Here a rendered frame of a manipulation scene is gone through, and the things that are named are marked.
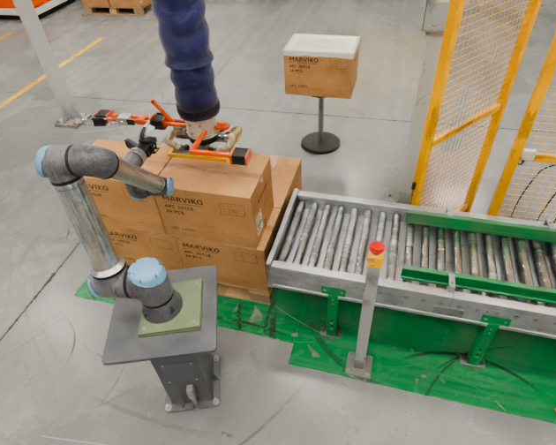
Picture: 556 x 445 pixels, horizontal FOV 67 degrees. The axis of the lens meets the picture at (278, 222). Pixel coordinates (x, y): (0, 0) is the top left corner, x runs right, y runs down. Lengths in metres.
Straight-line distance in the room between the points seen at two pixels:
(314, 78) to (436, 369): 2.52
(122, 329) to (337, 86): 2.72
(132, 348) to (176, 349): 0.20
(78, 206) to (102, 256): 0.25
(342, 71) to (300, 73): 0.37
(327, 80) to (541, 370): 2.66
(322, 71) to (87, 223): 2.62
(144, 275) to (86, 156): 0.56
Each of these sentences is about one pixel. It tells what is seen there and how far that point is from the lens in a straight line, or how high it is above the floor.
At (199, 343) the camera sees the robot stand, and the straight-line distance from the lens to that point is 1.97.
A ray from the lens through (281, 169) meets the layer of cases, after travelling 3.17.
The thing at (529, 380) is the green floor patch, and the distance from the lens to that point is 2.96.
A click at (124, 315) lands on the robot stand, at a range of 2.17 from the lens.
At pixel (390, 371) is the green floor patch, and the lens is 2.74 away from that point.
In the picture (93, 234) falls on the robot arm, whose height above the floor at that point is 1.25.
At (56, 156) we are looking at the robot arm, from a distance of 1.69.
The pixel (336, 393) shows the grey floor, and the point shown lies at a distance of 2.64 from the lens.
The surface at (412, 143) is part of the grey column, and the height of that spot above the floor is 0.68.
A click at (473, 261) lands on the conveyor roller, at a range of 2.64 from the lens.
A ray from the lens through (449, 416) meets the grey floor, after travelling 2.70.
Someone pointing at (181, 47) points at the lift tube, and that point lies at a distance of 2.09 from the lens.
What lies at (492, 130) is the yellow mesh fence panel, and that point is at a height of 0.81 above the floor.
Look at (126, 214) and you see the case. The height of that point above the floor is 0.68.
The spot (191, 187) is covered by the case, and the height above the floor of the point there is 0.94.
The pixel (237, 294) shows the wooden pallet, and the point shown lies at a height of 0.02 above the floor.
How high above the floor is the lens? 2.39
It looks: 43 degrees down
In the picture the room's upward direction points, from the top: 4 degrees counter-clockwise
